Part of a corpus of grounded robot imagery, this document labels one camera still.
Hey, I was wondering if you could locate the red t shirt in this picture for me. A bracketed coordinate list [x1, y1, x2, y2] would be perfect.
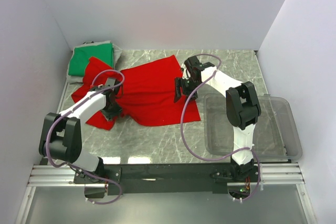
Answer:
[71, 55, 201, 126]

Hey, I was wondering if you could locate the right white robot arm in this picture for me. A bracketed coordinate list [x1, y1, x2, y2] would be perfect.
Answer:
[174, 55, 261, 182]

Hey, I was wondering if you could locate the aluminium rail frame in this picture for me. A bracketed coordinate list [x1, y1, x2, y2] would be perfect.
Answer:
[15, 50, 318, 224]

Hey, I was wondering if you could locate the folded green t shirt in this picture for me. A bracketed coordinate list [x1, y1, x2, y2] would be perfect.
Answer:
[68, 42, 114, 77]

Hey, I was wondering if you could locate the black base beam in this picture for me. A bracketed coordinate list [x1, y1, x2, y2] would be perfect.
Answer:
[73, 163, 258, 199]

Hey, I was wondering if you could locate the clear plastic bin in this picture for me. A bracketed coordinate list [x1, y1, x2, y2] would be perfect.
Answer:
[204, 93, 302, 163]

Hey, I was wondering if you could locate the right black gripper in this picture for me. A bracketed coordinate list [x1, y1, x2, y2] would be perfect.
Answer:
[174, 77, 201, 104]

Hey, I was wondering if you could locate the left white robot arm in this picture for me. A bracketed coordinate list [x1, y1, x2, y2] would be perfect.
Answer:
[39, 80, 123, 183]

